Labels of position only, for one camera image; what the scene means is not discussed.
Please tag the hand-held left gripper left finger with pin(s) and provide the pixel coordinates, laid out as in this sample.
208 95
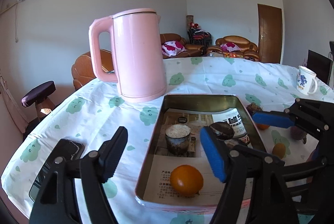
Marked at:
109 161

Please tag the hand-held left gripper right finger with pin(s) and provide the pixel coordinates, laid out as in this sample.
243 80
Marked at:
212 153

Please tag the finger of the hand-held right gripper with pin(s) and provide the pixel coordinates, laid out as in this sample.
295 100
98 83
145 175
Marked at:
302 169
274 119

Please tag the orange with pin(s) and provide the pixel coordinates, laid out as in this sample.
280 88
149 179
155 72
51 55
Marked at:
186 179
262 126

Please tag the dark mangosteen with dry calyx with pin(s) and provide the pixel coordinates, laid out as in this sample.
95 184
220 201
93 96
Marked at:
253 108

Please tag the purple round fruit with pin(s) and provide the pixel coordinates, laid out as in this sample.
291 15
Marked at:
297 134

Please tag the small yellow-brown fruit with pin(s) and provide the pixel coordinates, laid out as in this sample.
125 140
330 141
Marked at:
278 151

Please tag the dark chunk with pale top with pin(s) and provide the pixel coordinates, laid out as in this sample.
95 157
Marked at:
177 140

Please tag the metal tin with pink sides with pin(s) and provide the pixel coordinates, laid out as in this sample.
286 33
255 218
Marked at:
198 100

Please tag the black smartphone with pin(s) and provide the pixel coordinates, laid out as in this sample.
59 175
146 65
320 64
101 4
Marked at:
67 148

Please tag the white mug with blue print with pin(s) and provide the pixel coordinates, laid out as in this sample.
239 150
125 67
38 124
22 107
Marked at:
304 80

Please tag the printed paper sheet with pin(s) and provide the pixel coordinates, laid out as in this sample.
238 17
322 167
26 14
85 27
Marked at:
161 169

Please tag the black television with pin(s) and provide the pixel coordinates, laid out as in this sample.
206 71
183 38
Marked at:
317 64

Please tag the cluttered coffee table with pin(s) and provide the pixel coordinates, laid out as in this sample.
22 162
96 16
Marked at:
231 55

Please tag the white pillow with magenta flowers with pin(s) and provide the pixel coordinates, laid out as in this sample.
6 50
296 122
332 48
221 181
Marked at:
229 46
172 47

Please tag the brown wooden door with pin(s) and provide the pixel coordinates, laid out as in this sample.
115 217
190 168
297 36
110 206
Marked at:
270 33

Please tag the brown leather armchair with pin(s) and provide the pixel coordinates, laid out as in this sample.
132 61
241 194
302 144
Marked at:
234 40

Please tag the orange leather chair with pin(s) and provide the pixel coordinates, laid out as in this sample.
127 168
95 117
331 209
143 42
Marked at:
83 67

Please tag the stool with purple cushion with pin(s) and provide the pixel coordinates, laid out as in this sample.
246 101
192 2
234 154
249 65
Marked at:
39 91

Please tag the pink electric kettle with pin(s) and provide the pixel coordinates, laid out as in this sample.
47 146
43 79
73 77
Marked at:
138 57

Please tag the stacked dark chairs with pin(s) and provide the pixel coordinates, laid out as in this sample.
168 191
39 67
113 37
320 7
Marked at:
198 36

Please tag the red plush toy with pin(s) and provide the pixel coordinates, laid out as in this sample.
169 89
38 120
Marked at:
194 25

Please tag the tall patterned vase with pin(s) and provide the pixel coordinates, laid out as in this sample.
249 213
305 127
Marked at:
190 19

